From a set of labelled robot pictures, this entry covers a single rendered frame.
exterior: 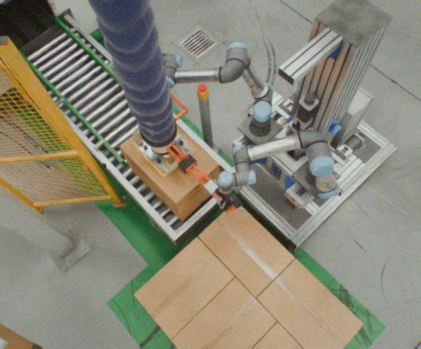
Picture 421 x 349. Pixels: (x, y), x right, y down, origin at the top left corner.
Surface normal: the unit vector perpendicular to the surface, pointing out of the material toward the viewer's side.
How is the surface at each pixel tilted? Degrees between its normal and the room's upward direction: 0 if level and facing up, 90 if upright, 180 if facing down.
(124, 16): 84
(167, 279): 0
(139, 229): 0
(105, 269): 0
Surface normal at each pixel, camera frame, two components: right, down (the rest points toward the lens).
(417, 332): -0.04, -0.41
